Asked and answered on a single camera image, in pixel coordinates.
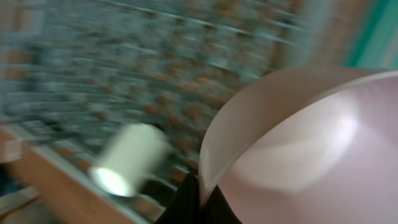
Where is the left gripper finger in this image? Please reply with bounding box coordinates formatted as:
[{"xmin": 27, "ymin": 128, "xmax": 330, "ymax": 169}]
[{"xmin": 155, "ymin": 173, "xmax": 242, "ymax": 224}]

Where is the white cup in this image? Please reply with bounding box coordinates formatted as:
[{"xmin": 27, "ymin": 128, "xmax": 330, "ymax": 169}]
[{"xmin": 88, "ymin": 123, "xmax": 170, "ymax": 197}]

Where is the small pink bowl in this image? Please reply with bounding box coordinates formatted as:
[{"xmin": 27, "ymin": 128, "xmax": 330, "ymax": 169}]
[{"xmin": 199, "ymin": 67, "xmax": 397, "ymax": 224}]

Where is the grey dish rack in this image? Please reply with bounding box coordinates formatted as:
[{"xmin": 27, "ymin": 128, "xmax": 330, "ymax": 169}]
[{"xmin": 1, "ymin": 1, "xmax": 333, "ymax": 223}]

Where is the teal plastic tray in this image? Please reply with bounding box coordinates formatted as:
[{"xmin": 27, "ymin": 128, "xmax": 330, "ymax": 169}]
[{"xmin": 344, "ymin": 0, "xmax": 397, "ymax": 70}]

